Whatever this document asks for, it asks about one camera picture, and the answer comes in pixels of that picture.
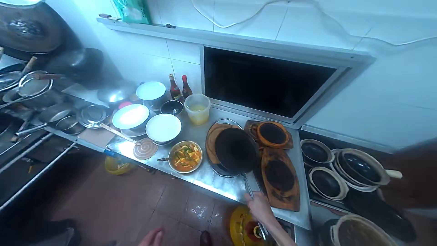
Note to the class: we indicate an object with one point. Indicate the white oval plate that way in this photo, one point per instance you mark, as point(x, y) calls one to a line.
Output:
point(130, 116)

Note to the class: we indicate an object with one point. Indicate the dark grey wok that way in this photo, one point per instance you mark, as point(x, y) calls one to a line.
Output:
point(75, 65)

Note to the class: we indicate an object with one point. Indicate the shiny steel wok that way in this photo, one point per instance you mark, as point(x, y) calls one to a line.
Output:
point(116, 95)

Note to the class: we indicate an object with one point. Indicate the yellow plastic basket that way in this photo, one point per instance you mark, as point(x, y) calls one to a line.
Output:
point(112, 168)

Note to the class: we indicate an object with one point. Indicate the black plate with orange rim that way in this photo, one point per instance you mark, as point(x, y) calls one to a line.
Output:
point(271, 133)

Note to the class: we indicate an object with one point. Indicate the black bowl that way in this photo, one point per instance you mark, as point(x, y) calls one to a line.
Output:
point(170, 107)

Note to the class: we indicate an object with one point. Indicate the person's left fingers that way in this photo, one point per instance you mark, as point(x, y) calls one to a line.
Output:
point(157, 235)

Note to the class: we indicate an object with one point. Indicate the black oval pan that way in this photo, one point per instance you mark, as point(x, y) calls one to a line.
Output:
point(385, 213)

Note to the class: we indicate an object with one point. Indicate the long brown wooden board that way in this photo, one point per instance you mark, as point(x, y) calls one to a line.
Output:
point(290, 204)

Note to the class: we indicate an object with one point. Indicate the white round plate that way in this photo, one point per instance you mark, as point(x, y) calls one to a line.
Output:
point(163, 127)
point(151, 90)

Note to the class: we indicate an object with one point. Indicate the person's right fingers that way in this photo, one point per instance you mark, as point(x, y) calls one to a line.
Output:
point(250, 203)

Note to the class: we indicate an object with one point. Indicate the round metal pot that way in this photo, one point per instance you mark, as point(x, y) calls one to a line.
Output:
point(70, 125)

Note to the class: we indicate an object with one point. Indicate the orange stew with vegetables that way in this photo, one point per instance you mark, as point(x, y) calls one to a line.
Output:
point(186, 157)

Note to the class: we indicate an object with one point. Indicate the red bottle with yellowish cap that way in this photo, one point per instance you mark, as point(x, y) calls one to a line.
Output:
point(174, 90)

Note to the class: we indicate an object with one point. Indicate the oval metal tray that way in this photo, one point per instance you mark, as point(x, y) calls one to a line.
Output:
point(209, 163)

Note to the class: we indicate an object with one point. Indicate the round black iron plate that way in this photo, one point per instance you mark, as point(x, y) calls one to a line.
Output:
point(280, 175)

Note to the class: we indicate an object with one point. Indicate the grey wall ledge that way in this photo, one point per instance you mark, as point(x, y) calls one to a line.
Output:
point(239, 44)

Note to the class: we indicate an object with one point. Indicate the large pale-rimmed clay pot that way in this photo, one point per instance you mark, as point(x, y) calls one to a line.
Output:
point(362, 235)

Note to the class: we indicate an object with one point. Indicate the yellow gas cylinder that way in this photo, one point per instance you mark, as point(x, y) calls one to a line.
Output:
point(240, 227)

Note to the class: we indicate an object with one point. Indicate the dark brown wooden board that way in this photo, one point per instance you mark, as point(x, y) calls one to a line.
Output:
point(289, 141)

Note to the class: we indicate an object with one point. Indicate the person's right hand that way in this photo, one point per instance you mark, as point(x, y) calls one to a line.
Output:
point(258, 205)

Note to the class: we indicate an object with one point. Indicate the stainless steel counter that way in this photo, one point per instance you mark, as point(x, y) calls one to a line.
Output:
point(213, 182)

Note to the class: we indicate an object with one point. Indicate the grey metal pot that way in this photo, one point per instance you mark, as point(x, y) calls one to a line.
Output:
point(157, 104)

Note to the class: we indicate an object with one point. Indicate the pink round object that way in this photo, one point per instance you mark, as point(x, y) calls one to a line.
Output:
point(125, 105)

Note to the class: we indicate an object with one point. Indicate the black window with metal frame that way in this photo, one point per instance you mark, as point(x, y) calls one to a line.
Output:
point(266, 82)

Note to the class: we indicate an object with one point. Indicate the green plastic bag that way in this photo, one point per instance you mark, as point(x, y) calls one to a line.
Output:
point(132, 12)

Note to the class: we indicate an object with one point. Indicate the person's left hand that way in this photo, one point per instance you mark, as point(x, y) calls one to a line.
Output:
point(152, 238)

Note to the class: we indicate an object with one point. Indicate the clay pot with black lid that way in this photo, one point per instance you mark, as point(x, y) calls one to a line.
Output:
point(325, 182)
point(314, 152)

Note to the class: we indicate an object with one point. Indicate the large dark wok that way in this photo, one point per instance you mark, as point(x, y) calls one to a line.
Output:
point(41, 30)

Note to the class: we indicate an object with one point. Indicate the metal stove rack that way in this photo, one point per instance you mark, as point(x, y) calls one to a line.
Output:
point(41, 153)

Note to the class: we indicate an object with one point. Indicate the dark bottle with red cap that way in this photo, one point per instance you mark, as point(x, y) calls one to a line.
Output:
point(186, 90)

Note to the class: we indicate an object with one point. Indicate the grey bowl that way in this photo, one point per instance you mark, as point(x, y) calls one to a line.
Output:
point(136, 131)

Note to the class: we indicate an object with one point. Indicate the translucent plastic tub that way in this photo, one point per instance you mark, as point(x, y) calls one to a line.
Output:
point(198, 113)

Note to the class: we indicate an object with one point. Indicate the round light wooden board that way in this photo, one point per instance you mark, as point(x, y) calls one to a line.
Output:
point(211, 147)

